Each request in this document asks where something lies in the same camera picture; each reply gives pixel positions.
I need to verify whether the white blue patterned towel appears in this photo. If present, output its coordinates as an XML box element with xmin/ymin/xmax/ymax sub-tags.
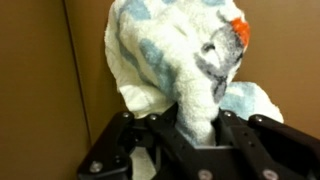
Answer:
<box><xmin>104</xmin><ymin>0</ymin><xmax>285</xmax><ymax>180</ymax></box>

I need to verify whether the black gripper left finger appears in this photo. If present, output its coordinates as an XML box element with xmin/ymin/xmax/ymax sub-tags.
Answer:
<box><xmin>77</xmin><ymin>106</ymin><xmax>199</xmax><ymax>180</ymax></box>

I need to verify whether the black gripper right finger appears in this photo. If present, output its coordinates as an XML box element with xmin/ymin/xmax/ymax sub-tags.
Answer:
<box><xmin>214</xmin><ymin>110</ymin><xmax>320</xmax><ymax>180</ymax></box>

